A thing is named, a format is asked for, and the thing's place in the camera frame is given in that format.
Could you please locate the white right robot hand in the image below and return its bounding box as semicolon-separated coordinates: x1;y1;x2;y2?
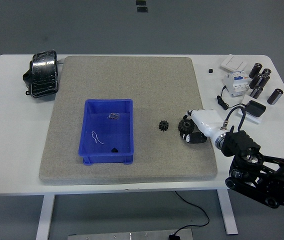
180;108;229;145

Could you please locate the large black gear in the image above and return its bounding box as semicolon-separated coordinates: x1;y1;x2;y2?
177;118;195;137

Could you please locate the small black gear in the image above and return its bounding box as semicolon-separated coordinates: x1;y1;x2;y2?
158;120;171;133

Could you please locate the blue plastic box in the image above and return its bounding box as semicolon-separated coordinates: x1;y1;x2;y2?
78;98;135;166

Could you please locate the white circuit breaker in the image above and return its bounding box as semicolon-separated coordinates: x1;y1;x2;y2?
222;70;252;98

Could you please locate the white socket plate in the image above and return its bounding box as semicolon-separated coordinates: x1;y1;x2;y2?
236;94;262;125

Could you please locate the black power adapter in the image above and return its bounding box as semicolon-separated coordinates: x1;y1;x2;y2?
243;100;267;118

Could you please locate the grey-brown mat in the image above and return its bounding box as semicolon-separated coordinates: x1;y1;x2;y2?
38;55;218;186

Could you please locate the white table leg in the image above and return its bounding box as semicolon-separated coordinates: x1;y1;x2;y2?
35;194;56;240
216;189;239;235

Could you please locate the black film-wrapped bundle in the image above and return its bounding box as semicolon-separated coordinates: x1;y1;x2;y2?
22;50;64;99

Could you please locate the black adapter cord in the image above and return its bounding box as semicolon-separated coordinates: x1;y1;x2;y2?
216;85;247;111

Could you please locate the white wall switch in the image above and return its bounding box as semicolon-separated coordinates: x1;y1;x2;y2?
220;54;249;72

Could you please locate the black floor cable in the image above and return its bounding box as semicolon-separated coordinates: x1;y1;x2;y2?
174;191;210;236

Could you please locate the thin white wire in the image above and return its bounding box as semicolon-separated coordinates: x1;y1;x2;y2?
90;131;105;145

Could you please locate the metal base plate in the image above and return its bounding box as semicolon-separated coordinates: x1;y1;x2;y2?
67;227;194;240

